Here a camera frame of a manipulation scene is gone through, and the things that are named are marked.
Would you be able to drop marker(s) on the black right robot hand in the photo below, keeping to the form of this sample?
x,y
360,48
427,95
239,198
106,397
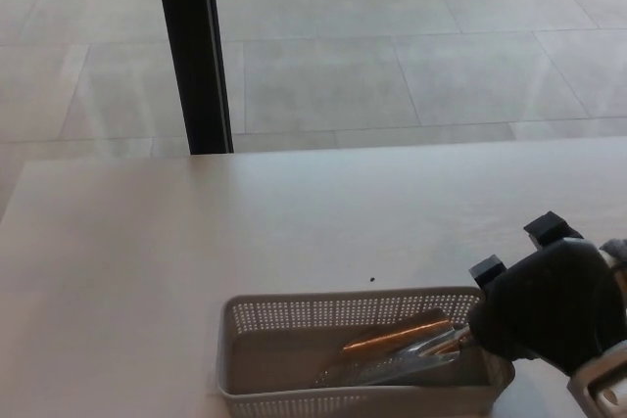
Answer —
x,y
548,305

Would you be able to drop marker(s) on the black vertical frame post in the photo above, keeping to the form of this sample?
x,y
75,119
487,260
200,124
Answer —
x,y
191,46

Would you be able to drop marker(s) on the grey perforated plastic basket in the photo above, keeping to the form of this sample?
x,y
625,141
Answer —
x,y
343,403

